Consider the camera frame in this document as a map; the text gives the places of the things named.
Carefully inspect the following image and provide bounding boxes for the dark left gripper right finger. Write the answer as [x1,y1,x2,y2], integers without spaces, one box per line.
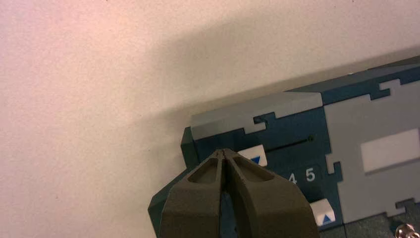
[224,148,321,238]

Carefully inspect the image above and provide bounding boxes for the grey and teal control box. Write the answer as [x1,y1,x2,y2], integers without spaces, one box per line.
[148,55,420,238]

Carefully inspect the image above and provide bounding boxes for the white rectangular label plate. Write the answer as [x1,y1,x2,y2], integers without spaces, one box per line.
[360,128,420,175]

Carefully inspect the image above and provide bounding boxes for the white button with blue triangle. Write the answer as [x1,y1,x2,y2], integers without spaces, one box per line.
[237,144,268,168]

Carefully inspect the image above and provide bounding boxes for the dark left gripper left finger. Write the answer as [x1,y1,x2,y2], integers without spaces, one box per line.
[159,149,225,238]

